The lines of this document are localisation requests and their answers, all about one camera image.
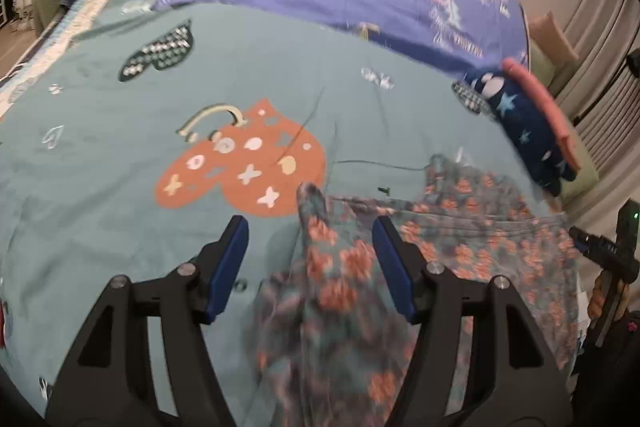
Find tan pillow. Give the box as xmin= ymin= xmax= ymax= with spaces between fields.
xmin=527 ymin=11 xmax=580 ymax=64

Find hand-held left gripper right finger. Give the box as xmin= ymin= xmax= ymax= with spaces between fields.
xmin=371 ymin=215 xmax=573 ymax=427

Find small green pillow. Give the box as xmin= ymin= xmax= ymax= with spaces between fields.
xmin=529 ymin=42 xmax=557 ymax=82

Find pink-lined navy star garment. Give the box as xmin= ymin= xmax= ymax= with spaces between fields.
xmin=462 ymin=58 xmax=583 ymax=198

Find beige pleated curtain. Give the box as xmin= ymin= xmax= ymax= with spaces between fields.
xmin=550 ymin=0 xmax=640 ymax=228

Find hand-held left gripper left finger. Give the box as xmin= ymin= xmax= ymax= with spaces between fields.
xmin=45 ymin=214 xmax=250 ymax=427

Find large green pillow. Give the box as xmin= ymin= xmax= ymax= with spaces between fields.
xmin=557 ymin=127 xmax=601 ymax=208

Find teal printed bedspread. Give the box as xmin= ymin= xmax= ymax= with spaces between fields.
xmin=0 ymin=2 xmax=586 ymax=427

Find person's right hand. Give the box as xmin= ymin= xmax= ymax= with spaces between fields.
xmin=587 ymin=268 xmax=632 ymax=321

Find teal floral pants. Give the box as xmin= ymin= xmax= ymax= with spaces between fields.
xmin=245 ymin=153 xmax=581 ymax=427

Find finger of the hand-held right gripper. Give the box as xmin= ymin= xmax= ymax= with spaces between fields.
xmin=569 ymin=227 xmax=610 ymax=260

